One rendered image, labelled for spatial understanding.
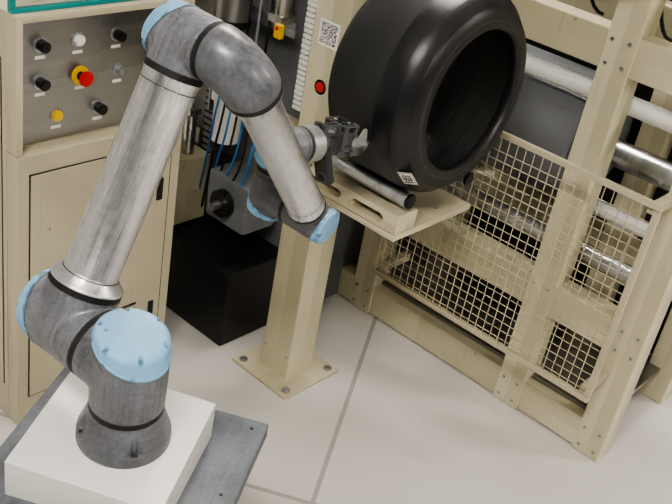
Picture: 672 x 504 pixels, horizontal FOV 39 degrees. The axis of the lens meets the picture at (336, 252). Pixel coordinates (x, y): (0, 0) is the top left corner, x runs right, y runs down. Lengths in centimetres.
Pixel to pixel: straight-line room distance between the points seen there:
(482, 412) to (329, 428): 57
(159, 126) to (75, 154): 89
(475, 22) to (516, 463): 149
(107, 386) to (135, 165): 42
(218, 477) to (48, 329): 48
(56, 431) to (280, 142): 73
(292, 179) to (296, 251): 107
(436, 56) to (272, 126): 67
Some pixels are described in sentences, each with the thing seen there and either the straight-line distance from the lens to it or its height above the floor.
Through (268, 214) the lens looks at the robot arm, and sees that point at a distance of 225.
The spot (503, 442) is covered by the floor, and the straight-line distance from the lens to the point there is 330.
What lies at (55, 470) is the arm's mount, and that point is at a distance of 194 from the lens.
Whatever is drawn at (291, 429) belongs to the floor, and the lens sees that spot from 312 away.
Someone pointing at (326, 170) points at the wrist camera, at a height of 103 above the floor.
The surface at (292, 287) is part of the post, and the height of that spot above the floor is 37.
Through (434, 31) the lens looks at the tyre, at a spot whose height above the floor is 138.
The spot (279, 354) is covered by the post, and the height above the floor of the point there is 9.
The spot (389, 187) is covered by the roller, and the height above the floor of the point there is 92.
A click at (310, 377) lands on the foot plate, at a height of 1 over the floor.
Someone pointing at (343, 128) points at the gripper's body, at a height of 114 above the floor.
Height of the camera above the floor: 204
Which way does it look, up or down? 30 degrees down
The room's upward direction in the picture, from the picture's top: 11 degrees clockwise
